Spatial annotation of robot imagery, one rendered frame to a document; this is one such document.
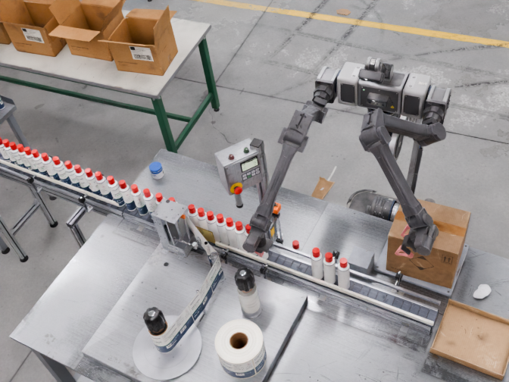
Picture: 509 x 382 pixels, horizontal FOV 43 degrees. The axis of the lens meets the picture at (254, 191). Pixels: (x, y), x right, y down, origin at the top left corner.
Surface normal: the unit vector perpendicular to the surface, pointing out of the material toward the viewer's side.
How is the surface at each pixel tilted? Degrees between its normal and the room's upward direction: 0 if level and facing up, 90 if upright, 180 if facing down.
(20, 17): 88
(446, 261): 90
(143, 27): 88
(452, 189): 0
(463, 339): 0
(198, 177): 0
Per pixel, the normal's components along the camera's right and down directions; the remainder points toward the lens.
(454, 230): -0.11, -0.65
